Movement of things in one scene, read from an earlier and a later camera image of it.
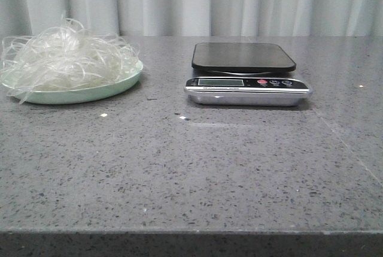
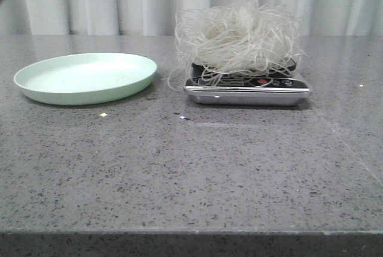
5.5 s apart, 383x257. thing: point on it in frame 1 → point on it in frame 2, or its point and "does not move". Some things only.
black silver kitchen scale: (244, 73) does not move
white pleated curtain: (124, 5) does not move
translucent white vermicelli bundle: (64, 57) → (240, 36)
